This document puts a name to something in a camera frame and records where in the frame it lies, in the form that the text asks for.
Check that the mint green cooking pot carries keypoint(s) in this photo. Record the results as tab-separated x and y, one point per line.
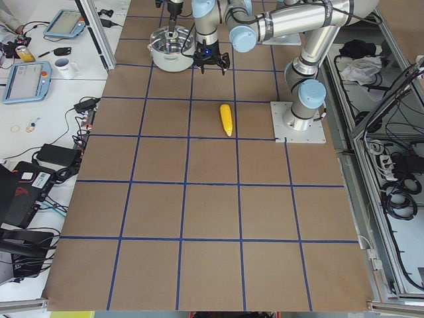
172	62

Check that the brown paper table cover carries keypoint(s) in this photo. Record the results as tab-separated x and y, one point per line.
170	213

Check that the yellow corn cob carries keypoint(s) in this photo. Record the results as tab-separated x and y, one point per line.
226	119

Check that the white mug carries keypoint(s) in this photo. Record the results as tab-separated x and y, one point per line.
67	69

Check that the far blue teach pendant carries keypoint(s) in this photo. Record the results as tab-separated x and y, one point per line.
66	24

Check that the yellow drink can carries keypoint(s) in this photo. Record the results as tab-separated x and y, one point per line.
24	54

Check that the aluminium frame post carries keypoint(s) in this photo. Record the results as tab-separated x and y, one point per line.
97	33

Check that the black cloth bundle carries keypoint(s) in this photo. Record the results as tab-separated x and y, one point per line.
356	49

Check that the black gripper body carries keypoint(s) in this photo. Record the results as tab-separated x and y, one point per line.
212	50
173	13

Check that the black small pouch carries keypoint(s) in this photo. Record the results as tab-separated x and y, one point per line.
63	51

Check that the white crumpled cloth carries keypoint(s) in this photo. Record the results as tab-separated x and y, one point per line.
362	70

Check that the black power adapter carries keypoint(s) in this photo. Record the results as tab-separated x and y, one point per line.
59	155

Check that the black pen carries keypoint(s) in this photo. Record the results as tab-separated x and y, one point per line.
44	54

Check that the near blue teach pendant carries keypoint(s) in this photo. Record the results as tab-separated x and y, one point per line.
27	81

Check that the blue teach pendant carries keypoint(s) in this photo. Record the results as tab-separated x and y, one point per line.
27	81
66	24

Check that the white power strip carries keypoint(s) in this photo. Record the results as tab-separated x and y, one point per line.
387	167

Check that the black laptop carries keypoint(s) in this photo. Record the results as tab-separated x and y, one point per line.
22	190

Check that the glass pot lid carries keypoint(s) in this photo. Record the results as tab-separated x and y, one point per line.
180	41

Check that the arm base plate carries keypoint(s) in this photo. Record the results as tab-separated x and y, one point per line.
285	40
288	128

